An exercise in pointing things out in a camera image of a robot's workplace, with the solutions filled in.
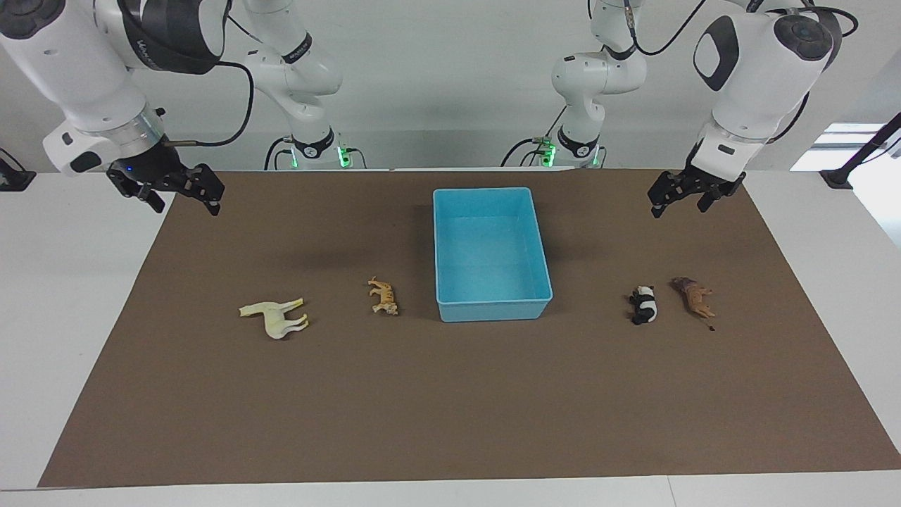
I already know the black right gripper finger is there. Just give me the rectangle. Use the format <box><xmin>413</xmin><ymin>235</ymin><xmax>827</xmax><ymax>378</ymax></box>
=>
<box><xmin>184</xmin><ymin>164</ymin><xmax>225</xmax><ymax>216</ymax></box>
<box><xmin>125</xmin><ymin>183</ymin><xmax>167</xmax><ymax>213</ymax></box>

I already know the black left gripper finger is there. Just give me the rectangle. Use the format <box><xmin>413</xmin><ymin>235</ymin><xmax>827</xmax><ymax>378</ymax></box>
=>
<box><xmin>697</xmin><ymin>184</ymin><xmax>736</xmax><ymax>213</ymax></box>
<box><xmin>648</xmin><ymin>171</ymin><xmax>694</xmax><ymax>219</ymax></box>

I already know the brown toy lion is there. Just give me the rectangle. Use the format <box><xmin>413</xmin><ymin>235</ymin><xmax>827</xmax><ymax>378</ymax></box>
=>
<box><xmin>669</xmin><ymin>276</ymin><xmax>717</xmax><ymax>332</ymax></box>

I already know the black white toy panda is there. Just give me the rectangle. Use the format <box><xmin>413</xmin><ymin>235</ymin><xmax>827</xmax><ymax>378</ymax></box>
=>
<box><xmin>629</xmin><ymin>284</ymin><xmax>659</xmax><ymax>326</ymax></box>

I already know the cream toy horse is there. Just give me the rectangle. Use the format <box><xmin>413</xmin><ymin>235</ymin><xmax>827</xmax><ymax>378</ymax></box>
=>
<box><xmin>238</xmin><ymin>297</ymin><xmax>310</xmax><ymax>340</ymax></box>

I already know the orange toy tiger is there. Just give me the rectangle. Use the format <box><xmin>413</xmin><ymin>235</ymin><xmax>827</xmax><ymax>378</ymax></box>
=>
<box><xmin>367</xmin><ymin>276</ymin><xmax>400</xmax><ymax>316</ymax></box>

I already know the blue plastic storage box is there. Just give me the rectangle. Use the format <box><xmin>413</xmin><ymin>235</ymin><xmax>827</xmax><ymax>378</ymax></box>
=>
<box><xmin>432</xmin><ymin>187</ymin><xmax>554</xmax><ymax>323</ymax></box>

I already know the black clamp stand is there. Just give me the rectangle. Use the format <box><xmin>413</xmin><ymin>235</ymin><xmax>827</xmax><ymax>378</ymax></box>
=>
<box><xmin>820</xmin><ymin>113</ymin><xmax>901</xmax><ymax>189</ymax></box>

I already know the black table clamp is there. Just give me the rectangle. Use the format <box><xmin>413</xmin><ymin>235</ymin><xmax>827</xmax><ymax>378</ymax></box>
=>
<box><xmin>0</xmin><ymin>148</ymin><xmax>36</xmax><ymax>192</ymax></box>

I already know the brown table mat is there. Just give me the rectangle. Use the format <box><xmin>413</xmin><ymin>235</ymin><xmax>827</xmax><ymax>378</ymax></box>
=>
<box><xmin>39</xmin><ymin>169</ymin><xmax>901</xmax><ymax>488</ymax></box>

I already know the black base cable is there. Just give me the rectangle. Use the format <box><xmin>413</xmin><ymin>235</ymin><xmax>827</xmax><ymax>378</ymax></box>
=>
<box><xmin>500</xmin><ymin>137</ymin><xmax>543</xmax><ymax>168</ymax></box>
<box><xmin>264</xmin><ymin>136</ymin><xmax>293</xmax><ymax>171</ymax></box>

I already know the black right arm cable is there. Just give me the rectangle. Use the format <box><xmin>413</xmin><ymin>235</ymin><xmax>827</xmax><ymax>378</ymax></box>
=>
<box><xmin>165</xmin><ymin>60</ymin><xmax>256</xmax><ymax>149</ymax></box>

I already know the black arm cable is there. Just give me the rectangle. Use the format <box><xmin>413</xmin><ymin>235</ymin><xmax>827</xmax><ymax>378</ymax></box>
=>
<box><xmin>623</xmin><ymin>0</ymin><xmax>708</xmax><ymax>57</ymax></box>
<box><xmin>165</xmin><ymin>60</ymin><xmax>256</xmax><ymax>149</ymax></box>

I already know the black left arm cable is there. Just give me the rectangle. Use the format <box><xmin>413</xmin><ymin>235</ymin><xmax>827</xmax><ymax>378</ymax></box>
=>
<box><xmin>623</xmin><ymin>0</ymin><xmax>708</xmax><ymax>57</ymax></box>

